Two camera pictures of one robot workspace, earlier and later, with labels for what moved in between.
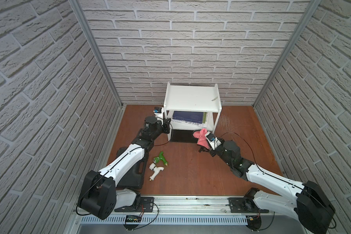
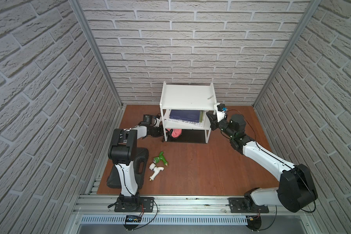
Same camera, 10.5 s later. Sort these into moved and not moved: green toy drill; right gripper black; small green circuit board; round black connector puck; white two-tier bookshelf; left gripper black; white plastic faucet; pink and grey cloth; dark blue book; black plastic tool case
Moved: right gripper black; left gripper black; pink and grey cloth; white two-tier bookshelf
Not moved: round black connector puck; dark blue book; small green circuit board; white plastic faucet; black plastic tool case; green toy drill
